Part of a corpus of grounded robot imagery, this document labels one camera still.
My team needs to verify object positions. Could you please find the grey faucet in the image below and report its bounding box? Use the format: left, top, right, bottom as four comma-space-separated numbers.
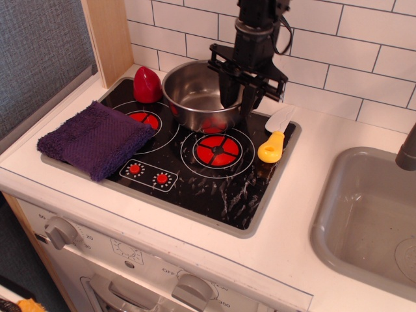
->
395, 124, 416, 171

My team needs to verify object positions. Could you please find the black toy stove top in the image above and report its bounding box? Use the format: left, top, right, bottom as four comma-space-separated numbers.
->
100, 78, 301, 239

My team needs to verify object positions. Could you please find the grey timer knob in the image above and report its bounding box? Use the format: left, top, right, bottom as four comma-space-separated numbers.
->
45, 216, 78, 250

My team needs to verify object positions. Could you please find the metal pot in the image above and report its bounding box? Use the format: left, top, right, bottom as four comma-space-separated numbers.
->
162, 60, 242, 134

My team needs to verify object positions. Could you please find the orange object at corner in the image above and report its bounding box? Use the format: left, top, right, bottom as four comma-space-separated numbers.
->
17, 298, 46, 312

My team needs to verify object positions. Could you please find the purple towel cloth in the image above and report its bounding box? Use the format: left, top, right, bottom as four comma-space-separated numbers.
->
37, 101, 155, 181

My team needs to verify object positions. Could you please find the wooden side post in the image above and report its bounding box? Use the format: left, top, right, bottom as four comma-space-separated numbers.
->
81, 0, 134, 89

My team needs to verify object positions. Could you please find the grey sink basin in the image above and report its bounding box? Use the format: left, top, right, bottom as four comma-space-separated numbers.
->
311, 147, 415, 301

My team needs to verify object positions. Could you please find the grey oven knob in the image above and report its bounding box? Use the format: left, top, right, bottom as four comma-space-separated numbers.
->
172, 274, 213, 311

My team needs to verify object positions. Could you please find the oven door handle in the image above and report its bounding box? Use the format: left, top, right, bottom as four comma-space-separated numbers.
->
89, 274, 188, 311

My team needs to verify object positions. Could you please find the red toy pepper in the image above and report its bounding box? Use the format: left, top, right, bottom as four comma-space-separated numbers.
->
133, 66, 163, 103

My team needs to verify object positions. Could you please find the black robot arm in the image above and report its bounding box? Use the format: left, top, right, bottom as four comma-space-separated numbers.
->
208, 1, 293, 129

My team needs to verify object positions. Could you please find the yellow handled toy knife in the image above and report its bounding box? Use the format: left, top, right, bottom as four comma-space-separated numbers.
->
257, 105, 294, 163

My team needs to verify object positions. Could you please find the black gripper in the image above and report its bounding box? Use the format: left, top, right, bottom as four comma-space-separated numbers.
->
208, 27, 288, 124

